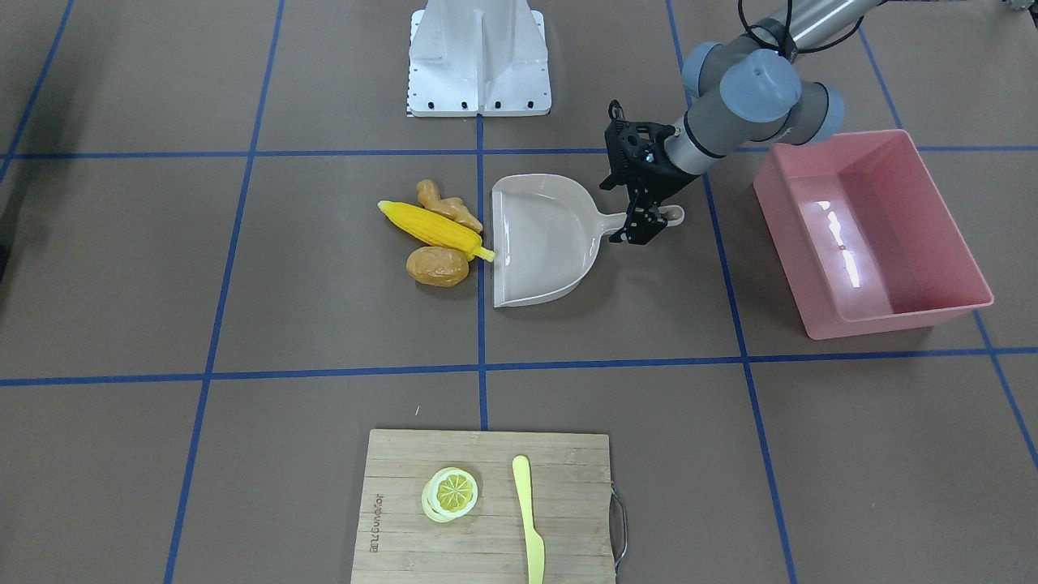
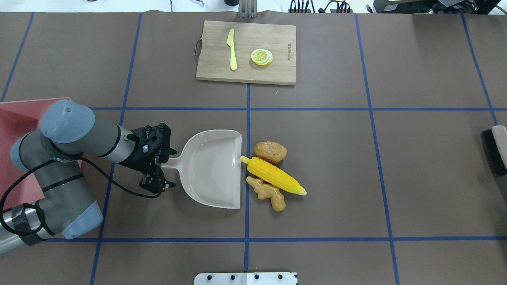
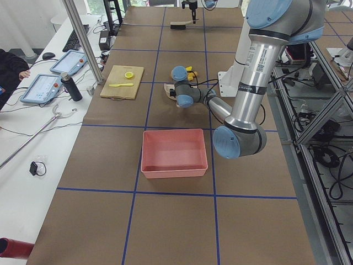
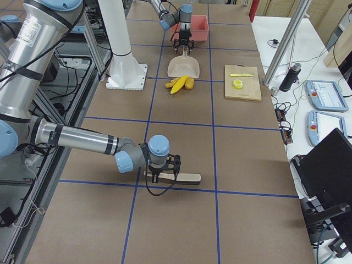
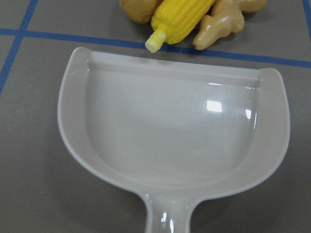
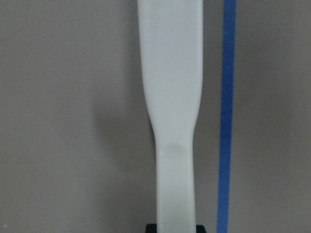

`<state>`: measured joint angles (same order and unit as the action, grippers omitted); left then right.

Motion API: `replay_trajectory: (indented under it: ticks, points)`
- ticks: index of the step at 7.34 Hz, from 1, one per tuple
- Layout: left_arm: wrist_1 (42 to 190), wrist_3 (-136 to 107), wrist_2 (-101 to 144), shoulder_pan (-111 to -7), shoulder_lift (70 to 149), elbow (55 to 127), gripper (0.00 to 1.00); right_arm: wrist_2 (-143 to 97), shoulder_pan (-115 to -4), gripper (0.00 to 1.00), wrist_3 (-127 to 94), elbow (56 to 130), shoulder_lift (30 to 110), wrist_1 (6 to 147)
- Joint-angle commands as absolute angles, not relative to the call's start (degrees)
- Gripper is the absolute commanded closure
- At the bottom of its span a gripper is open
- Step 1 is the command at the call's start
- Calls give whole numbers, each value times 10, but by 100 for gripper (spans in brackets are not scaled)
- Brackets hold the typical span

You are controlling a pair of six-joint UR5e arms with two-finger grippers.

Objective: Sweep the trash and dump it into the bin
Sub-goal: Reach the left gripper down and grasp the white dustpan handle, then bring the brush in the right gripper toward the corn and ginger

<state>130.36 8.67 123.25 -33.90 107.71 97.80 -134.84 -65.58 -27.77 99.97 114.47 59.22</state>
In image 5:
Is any beige plastic dustpan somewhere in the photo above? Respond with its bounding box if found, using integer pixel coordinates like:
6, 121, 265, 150
57, 47, 290, 233

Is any yellow toy corn cob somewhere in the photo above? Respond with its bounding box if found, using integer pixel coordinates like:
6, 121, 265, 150
145, 0, 215, 53

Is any brown toy potato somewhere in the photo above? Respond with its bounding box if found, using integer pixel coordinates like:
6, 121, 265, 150
119, 0, 162, 24

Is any toy ginger root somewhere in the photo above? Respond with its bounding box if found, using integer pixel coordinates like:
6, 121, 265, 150
192, 0, 267, 50

